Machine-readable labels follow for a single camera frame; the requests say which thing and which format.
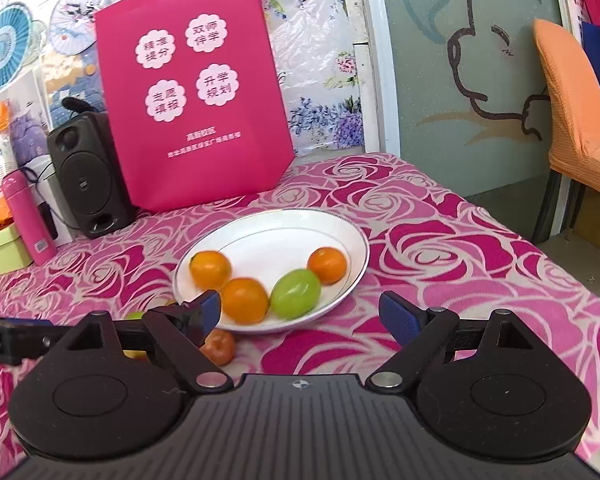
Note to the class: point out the pale green box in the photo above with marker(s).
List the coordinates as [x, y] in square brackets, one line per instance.
[13, 252]

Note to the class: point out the pink tote bag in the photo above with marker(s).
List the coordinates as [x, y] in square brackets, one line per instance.
[193, 100]

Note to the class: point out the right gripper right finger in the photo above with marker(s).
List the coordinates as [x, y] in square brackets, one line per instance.
[428, 338]

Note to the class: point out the blue paper fan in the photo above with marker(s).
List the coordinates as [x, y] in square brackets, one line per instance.
[15, 33]

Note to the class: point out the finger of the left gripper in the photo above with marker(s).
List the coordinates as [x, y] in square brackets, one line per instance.
[26, 339]

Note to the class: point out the orange left in plate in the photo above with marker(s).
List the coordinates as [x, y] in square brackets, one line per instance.
[210, 270]

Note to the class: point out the pink thermos bottle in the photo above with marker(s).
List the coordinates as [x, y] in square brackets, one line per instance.
[28, 219]

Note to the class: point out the green fruit in plate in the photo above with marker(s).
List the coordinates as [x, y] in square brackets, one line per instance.
[295, 294]

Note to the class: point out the orange right in plate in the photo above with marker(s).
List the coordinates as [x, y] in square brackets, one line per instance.
[328, 264]

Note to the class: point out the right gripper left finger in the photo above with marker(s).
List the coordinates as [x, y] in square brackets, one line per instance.
[172, 337]

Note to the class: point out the white device box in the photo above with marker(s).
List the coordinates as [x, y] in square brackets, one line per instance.
[50, 200]

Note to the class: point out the orange fabric chair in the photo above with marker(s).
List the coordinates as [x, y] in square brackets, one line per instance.
[575, 107]

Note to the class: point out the orange in plate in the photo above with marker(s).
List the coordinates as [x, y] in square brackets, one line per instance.
[328, 264]
[210, 270]

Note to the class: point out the white round plate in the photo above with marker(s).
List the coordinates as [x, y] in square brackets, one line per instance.
[269, 244]

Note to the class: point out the black speaker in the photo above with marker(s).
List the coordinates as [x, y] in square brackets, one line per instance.
[88, 171]

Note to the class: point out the large front orange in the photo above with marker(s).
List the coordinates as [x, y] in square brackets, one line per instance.
[245, 301]

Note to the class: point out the red-orange persimmon on table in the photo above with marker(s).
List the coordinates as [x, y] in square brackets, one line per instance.
[219, 347]

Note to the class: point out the green fruit on table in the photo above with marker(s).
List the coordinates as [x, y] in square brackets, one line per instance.
[133, 316]

